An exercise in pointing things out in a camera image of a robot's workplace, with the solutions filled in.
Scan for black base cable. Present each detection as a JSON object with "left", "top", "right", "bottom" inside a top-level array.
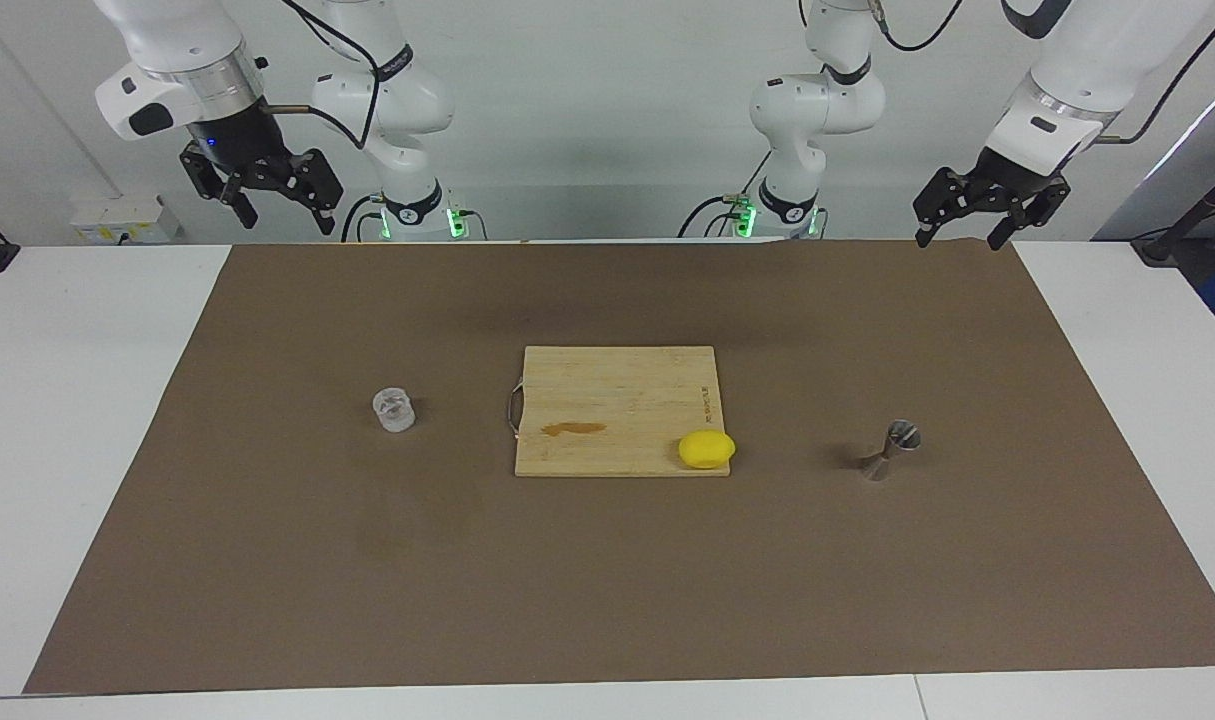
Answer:
[
  {"left": 678, "top": 150, "right": 774, "bottom": 239},
  {"left": 341, "top": 193, "right": 388, "bottom": 243}
]

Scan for steel cocktail jigger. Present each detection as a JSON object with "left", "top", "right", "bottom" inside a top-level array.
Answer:
[{"left": 860, "top": 419, "right": 923, "bottom": 483}]

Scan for bamboo cutting board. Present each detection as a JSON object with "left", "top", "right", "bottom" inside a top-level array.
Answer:
[{"left": 507, "top": 345, "right": 733, "bottom": 479}]

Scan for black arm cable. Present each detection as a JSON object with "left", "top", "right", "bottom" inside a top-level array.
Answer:
[
  {"left": 265, "top": 0, "right": 381, "bottom": 151},
  {"left": 872, "top": 0, "right": 1215, "bottom": 147}
]

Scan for black stand with pole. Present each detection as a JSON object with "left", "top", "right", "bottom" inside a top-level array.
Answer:
[{"left": 1132, "top": 155, "right": 1215, "bottom": 267}]

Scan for brown table mat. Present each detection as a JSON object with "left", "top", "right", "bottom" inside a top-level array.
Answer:
[{"left": 22, "top": 238, "right": 1215, "bottom": 696}]

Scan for white wall socket box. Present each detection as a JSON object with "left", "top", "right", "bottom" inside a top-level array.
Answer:
[{"left": 70, "top": 195, "right": 183, "bottom": 246}]

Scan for grey slanted panel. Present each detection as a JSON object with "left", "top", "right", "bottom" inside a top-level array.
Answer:
[{"left": 1092, "top": 65, "right": 1215, "bottom": 241}]

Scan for small clear glass cup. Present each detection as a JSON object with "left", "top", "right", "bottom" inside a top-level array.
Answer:
[{"left": 371, "top": 386, "right": 417, "bottom": 434}]

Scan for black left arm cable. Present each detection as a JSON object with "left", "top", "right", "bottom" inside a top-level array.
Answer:
[{"left": 872, "top": 0, "right": 1215, "bottom": 147}]

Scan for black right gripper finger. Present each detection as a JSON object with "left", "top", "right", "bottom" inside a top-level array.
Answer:
[
  {"left": 265, "top": 148, "right": 345, "bottom": 237},
  {"left": 180, "top": 143, "right": 260, "bottom": 230}
]

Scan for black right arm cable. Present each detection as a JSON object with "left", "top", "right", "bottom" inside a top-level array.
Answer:
[{"left": 265, "top": 0, "right": 381, "bottom": 151}]

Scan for black left base cable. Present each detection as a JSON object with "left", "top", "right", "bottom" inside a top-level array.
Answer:
[{"left": 678, "top": 150, "right": 774, "bottom": 239}]

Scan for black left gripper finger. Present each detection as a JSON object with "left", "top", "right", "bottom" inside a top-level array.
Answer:
[
  {"left": 914, "top": 168, "right": 980, "bottom": 248},
  {"left": 989, "top": 178, "right": 1072, "bottom": 251}
]

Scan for yellow lemon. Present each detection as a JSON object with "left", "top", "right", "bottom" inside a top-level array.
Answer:
[{"left": 677, "top": 429, "right": 738, "bottom": 471}]

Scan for black right base cable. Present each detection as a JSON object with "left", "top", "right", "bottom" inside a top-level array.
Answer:
[{"left": 341, "top": 193, "right": 388, "bottom": 243}]

